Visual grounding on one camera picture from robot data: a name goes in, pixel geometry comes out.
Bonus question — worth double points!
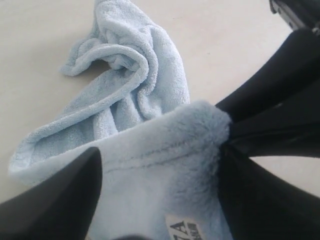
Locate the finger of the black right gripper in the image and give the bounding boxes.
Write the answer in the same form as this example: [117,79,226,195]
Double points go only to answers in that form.
[229,87,320,158]

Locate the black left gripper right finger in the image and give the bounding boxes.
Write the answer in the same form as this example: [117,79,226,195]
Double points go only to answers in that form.
[218,144,320,240]

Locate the light blue fluffy towel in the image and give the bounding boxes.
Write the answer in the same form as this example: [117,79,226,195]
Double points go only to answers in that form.
[8,0,232,240]

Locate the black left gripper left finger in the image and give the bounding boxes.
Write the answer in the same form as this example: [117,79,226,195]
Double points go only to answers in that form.
[0,147,103,240]

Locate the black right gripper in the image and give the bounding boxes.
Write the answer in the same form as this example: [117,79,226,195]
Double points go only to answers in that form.
[216,0,320,122]

